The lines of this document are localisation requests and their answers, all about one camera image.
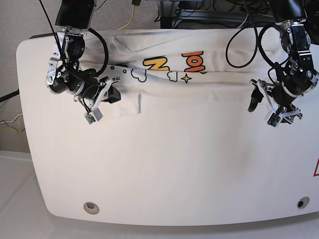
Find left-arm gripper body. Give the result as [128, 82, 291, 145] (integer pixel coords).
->
[251, 75, 319, 123]

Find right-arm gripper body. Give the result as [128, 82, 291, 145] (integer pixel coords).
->
[72, 72, 120, 112]

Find white printed T-shirt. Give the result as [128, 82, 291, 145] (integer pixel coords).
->
[100, 29, 275, 121]

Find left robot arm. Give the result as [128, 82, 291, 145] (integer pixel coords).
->
[248, 0, 319, 127]

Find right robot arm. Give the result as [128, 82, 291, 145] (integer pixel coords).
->
[45, 0, 121, 113]

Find right table grommet hole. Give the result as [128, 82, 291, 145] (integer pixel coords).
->
[297, 197, 310, 209]

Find table grommet hole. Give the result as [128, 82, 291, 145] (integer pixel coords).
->
[297, 197, 310, 209]
[83, 202, 100, 215]

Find left table grommet hole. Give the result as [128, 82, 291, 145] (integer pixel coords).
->
[83, 202, 100, 215]

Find black right-arm cable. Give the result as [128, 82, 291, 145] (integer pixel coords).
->
[87, 27, 109, 78]

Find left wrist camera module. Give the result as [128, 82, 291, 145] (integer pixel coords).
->
[266, 112, 282, 127]

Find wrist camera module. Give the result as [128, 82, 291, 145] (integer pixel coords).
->
[84, 108, 103, 124]
[266, 112, 282, 127]

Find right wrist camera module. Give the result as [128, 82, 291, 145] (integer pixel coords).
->
[84, 108, 103, 124]

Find black left-arm cable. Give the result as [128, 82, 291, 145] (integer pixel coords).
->
[225, 23, 295, 75]

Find yellow white side cables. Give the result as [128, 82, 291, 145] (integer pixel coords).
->
[0, 114, 24, 135]

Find black equipment rack frame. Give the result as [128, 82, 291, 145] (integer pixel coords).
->
[159, 0, 275, 29]

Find yellow floor cable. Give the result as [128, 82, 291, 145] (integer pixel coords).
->
[117, 3, 137, 31]

